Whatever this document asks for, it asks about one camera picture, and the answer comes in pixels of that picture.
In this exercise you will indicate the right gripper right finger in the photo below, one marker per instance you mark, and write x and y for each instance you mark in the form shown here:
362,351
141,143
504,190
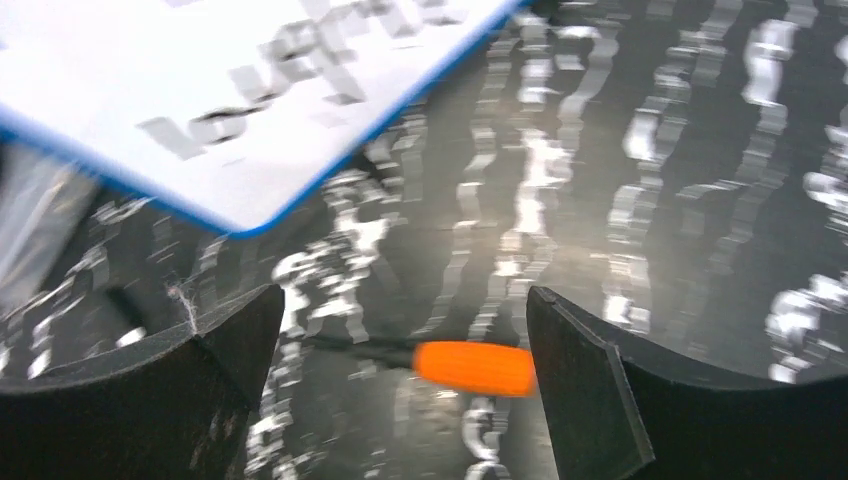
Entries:
619,406

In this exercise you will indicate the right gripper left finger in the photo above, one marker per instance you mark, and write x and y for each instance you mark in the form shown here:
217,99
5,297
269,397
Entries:
174,405

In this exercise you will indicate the blue framed whiteboard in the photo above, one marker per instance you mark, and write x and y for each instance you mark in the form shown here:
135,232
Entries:
229,112

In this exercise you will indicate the orange handled screwdriver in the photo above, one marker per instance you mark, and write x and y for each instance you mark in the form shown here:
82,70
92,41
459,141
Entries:
479,368

